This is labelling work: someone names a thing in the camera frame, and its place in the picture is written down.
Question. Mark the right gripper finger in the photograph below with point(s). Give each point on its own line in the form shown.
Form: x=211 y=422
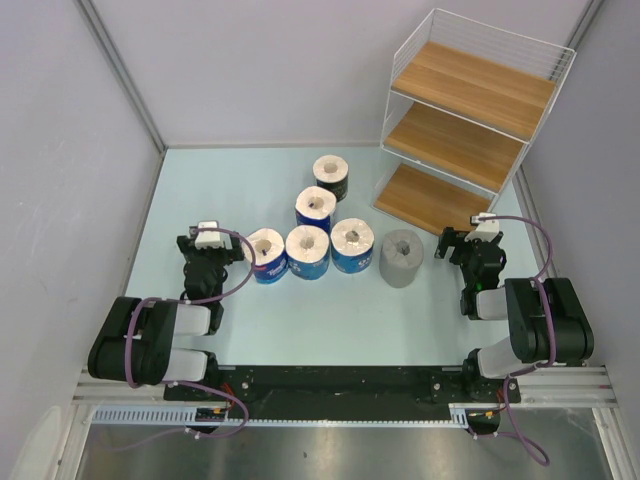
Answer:
x=497 y=239
x=445 y=240

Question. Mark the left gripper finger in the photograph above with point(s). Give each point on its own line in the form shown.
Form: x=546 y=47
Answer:
x=234 y=252
x=186 y=243

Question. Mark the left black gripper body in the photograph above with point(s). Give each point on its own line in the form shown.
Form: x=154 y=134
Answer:
x=217 y=258

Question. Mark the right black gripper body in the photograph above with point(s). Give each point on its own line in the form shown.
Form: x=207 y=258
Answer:
x=461 y=257

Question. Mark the grey paper roll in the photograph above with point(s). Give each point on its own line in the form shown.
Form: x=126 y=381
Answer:
x=402 y=254

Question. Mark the blue monster paper roll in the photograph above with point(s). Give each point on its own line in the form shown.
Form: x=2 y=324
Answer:
x=352 y=245

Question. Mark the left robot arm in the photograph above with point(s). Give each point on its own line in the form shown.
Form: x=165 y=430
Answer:
x=135 y=344

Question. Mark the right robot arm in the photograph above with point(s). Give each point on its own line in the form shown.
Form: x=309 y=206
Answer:
x=546 y=322

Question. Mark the black wrapped paper roll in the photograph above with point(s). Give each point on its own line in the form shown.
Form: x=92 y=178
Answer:
x=331 y=172

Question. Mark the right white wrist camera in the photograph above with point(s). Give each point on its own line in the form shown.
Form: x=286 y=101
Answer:
x=486 y=227

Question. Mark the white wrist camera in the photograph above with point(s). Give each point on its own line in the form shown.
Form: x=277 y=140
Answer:
x=486 y=227
x=207 y=236

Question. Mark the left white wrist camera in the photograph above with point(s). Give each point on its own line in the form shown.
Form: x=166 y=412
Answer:
x=207 y=236

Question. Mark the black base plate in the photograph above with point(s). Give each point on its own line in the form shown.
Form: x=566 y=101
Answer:
x=358 y=393

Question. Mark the white wire wooden shelf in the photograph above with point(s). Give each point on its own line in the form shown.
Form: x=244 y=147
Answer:
x=465 y=103

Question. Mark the white slotted cable duct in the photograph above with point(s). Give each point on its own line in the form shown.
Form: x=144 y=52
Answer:
x=196 y=417

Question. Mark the aluminium rail frame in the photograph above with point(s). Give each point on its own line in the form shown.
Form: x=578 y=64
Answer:
x=554 y=387

